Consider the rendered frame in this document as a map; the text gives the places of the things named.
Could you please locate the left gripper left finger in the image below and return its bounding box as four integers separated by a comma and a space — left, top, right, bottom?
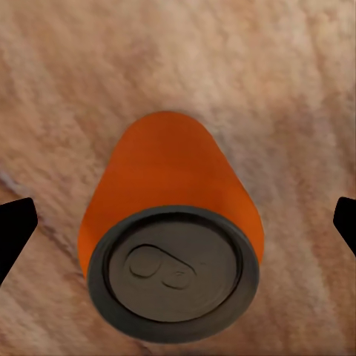
0, 197, 38, 285

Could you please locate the can of soda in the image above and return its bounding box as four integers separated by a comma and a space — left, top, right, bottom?
78, 112, 264, 345

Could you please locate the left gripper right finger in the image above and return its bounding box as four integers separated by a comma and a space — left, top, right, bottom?
333, 197, 356, 256

